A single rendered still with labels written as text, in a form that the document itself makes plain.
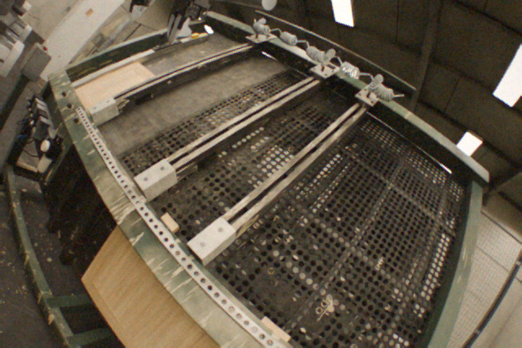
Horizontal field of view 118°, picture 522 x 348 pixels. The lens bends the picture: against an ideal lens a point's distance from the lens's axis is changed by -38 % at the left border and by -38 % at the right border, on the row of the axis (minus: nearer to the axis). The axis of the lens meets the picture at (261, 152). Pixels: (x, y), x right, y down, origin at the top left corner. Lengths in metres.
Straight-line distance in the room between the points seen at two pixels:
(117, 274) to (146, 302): 0.19
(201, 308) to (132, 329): 0.55
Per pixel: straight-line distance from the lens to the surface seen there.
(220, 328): 0.66
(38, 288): 1.31
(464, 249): 1.12
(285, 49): 1.55
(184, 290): 0.68
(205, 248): 0.68
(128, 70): 1.50
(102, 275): 1.23
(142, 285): 1.06
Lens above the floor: 1.17
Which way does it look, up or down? 5 degrees up
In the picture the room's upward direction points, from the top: 40 degrees clockwise
